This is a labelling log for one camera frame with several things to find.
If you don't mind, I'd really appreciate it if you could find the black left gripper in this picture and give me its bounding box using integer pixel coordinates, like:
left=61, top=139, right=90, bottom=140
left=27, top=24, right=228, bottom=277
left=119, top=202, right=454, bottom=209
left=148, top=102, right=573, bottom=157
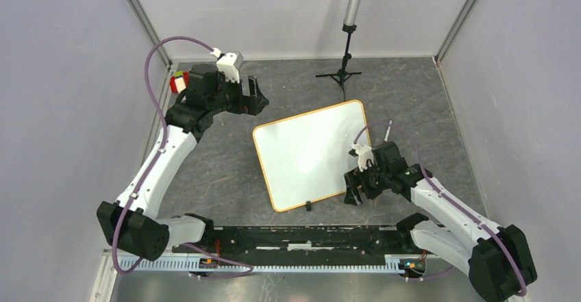
left=207, top=72, right=269, bottom=116

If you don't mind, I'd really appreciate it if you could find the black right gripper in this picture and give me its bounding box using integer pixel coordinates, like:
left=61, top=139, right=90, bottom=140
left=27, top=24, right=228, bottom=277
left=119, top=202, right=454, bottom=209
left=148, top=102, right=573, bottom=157
left=343, top=158, right=390, bottom=206

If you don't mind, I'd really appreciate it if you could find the yellow framed whiteboard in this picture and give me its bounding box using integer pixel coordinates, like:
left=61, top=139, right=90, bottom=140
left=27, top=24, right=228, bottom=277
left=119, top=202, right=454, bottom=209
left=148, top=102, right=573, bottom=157
left=252, top=100, right=370, bottom=212

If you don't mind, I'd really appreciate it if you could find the white whiteboard marker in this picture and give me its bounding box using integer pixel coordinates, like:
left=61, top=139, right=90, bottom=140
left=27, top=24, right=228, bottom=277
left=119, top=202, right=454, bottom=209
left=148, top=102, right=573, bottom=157
left=384, top=119, right=393, bottom=142

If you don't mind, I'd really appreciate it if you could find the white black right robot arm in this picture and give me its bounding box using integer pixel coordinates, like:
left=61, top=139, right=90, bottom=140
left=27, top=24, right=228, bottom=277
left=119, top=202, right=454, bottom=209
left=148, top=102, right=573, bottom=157
left=344, top=142, right=538, bottom=301

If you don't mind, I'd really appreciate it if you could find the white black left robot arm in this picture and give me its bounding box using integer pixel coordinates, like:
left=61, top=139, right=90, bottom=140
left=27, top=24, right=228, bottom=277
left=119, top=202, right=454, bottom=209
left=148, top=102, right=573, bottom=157
left=96, top=64, right=269, bottom=261

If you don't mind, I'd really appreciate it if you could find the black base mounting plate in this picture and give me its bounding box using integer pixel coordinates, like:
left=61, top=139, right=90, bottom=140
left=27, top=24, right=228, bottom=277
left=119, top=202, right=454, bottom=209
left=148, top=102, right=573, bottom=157
left=195, top=225, right=427, bottom=267

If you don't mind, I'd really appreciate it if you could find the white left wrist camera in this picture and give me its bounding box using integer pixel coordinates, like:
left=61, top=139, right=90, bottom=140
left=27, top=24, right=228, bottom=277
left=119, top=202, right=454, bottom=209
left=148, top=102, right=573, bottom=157
left=210, top=48, right=244, bottom=84

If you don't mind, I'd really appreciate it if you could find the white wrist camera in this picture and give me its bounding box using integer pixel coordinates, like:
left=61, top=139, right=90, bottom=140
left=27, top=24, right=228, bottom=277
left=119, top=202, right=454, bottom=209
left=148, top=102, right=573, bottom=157
left=210, top=48, right=244, bottom=84
left=349, top=143, right=375, bottom=172

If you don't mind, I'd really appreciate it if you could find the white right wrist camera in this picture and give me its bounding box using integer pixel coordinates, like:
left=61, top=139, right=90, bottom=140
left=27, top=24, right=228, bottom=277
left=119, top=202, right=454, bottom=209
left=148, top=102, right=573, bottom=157
left=349, top=143, right=375, bottom=172

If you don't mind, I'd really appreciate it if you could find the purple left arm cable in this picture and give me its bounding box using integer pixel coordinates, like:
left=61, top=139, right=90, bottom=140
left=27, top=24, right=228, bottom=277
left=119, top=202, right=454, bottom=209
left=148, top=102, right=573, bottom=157
left=111, top=36, right=254, bottom=279

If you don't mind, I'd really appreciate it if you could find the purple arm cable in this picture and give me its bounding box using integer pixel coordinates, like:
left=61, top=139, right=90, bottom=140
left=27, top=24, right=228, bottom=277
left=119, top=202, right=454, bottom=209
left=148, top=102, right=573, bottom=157
left=111, top=36, right=254, bottom=279
left=352, top=122, right=528, bottom=297

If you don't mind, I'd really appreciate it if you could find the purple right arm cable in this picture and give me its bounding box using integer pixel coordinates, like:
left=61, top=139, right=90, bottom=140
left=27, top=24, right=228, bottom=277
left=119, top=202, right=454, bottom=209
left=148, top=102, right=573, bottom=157
left=352, top=122, right=528, bottom=297

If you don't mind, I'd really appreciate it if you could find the black tripod camera stand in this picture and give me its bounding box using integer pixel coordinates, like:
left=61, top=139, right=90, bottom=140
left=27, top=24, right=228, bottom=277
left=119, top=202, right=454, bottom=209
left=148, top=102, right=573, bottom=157
left=315, top=0, right=362, bottom=101

